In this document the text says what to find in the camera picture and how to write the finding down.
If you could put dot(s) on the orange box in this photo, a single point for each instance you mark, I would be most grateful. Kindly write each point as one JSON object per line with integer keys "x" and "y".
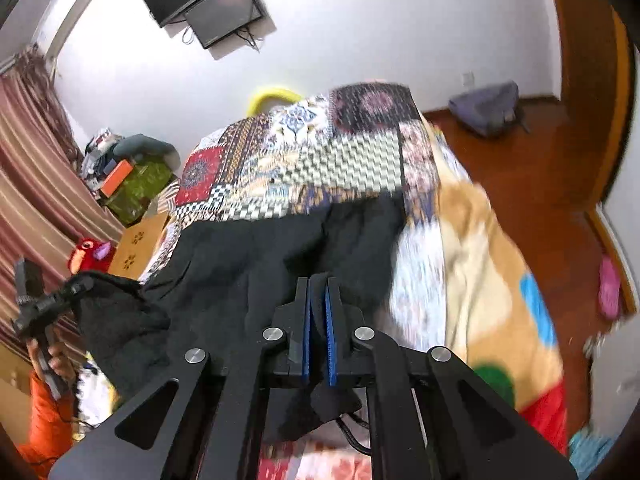
{"x": 115, "y": 178}

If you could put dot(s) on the yellow hoop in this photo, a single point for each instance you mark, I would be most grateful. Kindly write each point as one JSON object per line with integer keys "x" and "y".
{"x": 262, "y": 101}

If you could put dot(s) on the grey backpack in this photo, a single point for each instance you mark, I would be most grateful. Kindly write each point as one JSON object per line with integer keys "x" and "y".
{"x": 489, "y": 111}

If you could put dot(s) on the brown wooden board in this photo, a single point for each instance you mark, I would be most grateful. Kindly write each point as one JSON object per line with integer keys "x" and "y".
{"x": 138, "y": 244}

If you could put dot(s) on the red plush toy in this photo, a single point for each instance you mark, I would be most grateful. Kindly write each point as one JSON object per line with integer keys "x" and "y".
{"x": 91, "y": 255}

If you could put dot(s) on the orange sleeve forearm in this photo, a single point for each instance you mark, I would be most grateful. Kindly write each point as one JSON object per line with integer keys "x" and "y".
{"x": 50, "y": 433}

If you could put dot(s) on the brown wooden door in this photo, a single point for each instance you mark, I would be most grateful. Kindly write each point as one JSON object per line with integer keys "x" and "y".
{"x": 597, "y": 80}

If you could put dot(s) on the person left hand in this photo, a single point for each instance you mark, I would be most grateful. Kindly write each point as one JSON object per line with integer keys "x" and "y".
{"x": 58, "y": 361}

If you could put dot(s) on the tan fleece blanket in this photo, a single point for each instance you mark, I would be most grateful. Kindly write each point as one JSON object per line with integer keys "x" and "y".
{"x": 497, "y": 321}

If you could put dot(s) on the pink clog shoe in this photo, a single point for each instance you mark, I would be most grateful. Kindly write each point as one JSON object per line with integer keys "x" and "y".
{"x": 609, "y": 289}

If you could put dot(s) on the green camouflage bag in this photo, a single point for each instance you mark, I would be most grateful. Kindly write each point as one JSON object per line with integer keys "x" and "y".
{"x": 133, "y": 196}

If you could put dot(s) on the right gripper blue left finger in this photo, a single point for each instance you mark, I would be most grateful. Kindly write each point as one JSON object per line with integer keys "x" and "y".
{"x": 192, "y": 422}

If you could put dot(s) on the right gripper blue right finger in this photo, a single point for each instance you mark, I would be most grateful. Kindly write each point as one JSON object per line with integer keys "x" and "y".
{"x": 430, "y": 416}

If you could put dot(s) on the patchwork patterned bedspread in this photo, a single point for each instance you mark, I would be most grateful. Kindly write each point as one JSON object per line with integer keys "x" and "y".
{"x": 356, "y": 141}

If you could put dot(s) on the small black wall monitor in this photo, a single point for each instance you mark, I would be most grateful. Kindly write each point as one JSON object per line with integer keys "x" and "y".
{"x": 214, "y": 20}

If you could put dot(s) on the dark green cushion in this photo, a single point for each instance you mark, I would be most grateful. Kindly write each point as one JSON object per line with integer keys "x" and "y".
{"x": 138, "y": 145}

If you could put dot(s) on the striped red curtain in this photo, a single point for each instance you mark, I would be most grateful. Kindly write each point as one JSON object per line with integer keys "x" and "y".
{"x": 46, "y": 209}

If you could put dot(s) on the black zip hoodie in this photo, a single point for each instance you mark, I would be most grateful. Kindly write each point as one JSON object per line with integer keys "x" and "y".
{"x": 225, "y": 279}

